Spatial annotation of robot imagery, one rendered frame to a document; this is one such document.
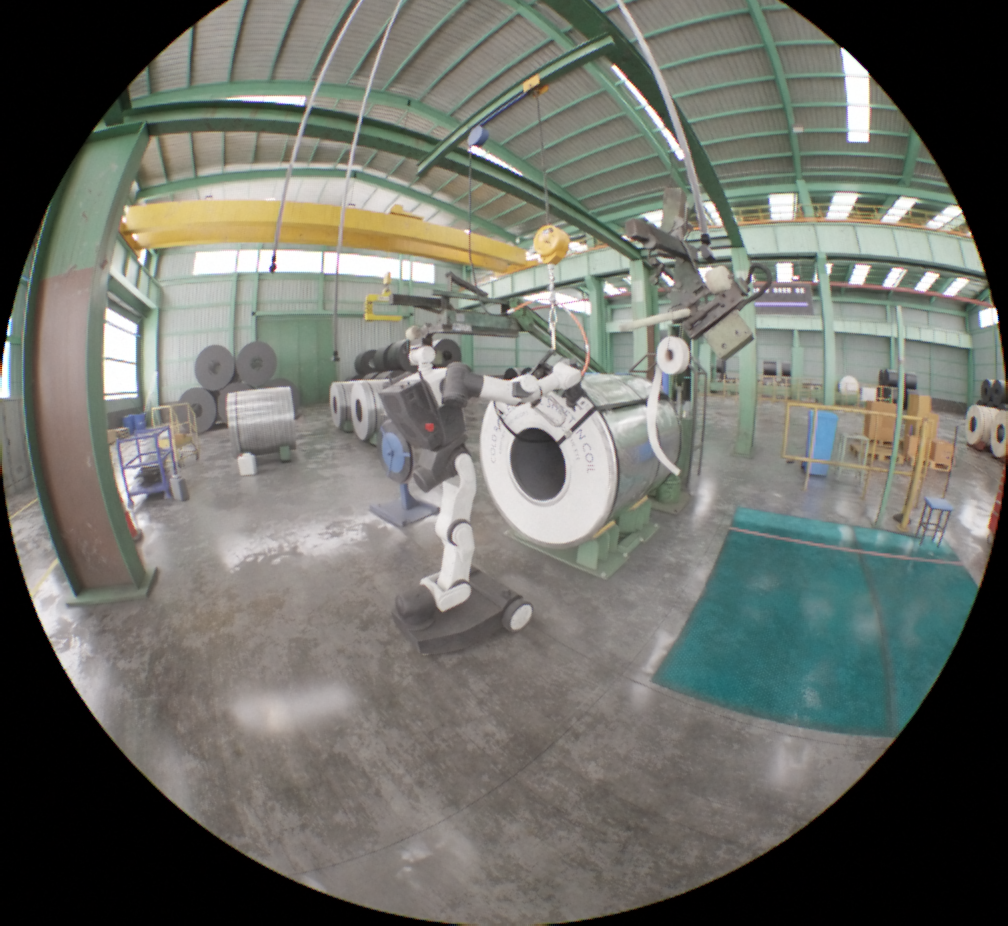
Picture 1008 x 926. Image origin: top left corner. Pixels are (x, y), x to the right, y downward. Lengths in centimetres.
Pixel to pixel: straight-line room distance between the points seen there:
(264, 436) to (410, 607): 495
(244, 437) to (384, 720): 527
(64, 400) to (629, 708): 394
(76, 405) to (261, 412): 387
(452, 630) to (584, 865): 125
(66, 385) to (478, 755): 339
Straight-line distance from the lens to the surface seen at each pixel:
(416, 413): 128
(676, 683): 178
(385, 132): 378
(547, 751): 150
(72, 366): 318
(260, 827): 162
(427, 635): 171
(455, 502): 154
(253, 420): 611
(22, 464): 1124
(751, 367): 615
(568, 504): 206
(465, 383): 121
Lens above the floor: 138
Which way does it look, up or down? 9 degrees down
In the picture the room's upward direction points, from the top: 1 degrees counter-clockwise
